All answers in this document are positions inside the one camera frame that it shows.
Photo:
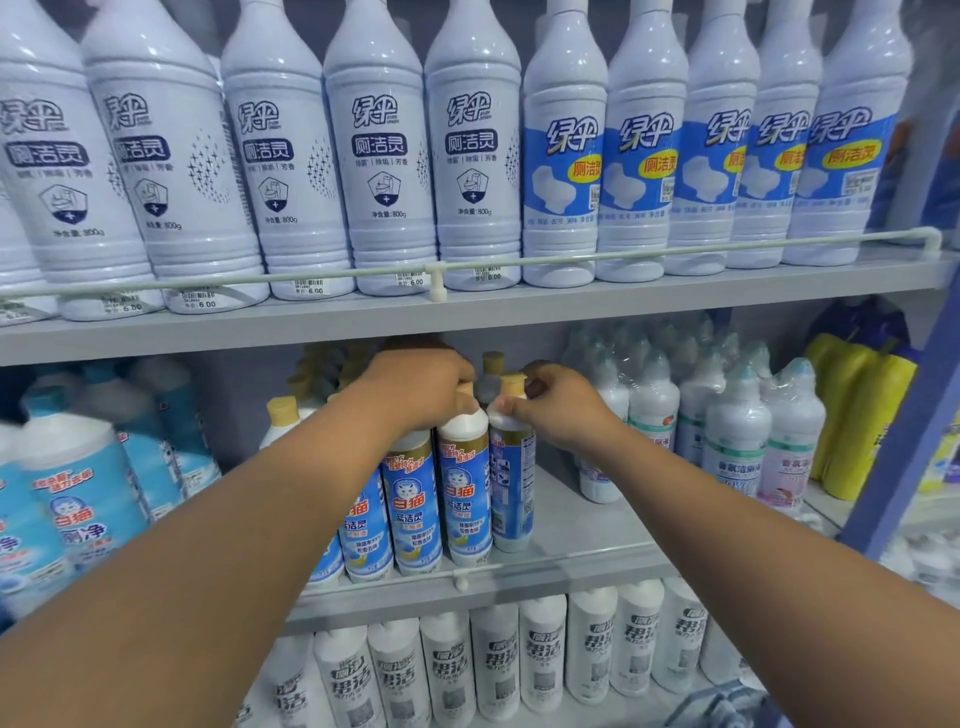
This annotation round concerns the group of wrapped teal-capped bottles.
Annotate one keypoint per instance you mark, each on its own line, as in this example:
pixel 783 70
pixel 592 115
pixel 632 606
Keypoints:
pixel 739 435

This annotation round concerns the blue striped cloth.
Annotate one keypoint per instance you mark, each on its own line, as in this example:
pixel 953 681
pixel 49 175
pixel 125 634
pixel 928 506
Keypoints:
pixel 720 709

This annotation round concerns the blurred white bottles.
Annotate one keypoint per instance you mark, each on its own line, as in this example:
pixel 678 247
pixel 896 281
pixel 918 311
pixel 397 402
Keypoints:
pixel 922 562

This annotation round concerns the blue label cleaner bottle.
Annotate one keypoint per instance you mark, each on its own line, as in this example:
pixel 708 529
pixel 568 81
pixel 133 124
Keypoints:
pixel 465 495
pixel 512 487

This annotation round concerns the yellow bottle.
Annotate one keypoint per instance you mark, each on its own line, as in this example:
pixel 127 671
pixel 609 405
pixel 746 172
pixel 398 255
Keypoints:
pixel 870 427
pixel 841 390
pixel 817 351

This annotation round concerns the group of yellow-capped blue bottles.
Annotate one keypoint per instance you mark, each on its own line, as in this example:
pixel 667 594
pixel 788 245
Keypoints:
pixel 412 510

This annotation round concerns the row of white dark-print bottles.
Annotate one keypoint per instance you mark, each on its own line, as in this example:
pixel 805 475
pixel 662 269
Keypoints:
pixel 277 165

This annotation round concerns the person's right hand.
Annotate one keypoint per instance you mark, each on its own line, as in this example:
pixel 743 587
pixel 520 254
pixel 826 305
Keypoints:
pixel 570 412

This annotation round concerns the row of white blue-banded bottles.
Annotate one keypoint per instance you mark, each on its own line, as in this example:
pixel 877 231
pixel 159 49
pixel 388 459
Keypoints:
pixel 712 165

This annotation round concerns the row of slim white bottles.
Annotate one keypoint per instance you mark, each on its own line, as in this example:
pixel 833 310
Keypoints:
pixel 495 660

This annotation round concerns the white shelf guard rail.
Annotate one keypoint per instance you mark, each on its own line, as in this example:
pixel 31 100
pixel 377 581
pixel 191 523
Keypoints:
pixel 675 252

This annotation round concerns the person's right forearm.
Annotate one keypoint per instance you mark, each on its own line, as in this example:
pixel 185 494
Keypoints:
pixel 750 577

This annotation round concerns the person's left hand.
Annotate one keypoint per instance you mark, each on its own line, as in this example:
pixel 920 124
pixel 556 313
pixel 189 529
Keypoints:
pixel 416 390

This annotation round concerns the blue shelf upright post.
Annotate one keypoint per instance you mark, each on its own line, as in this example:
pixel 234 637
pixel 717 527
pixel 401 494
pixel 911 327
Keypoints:
pixel 900 450

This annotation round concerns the group of light blue bottles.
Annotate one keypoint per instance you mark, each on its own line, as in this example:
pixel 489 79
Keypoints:
pixel 82 495

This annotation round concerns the person's left forearm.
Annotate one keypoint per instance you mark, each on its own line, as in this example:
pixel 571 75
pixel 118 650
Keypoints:
pixel 187 562

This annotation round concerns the person's left fingers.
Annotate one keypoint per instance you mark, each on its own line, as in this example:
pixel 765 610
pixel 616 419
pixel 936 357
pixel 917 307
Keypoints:
pixel 463 386

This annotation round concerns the person's right thumb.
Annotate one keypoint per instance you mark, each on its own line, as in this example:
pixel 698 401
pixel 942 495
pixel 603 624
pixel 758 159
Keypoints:
pixel 514 407

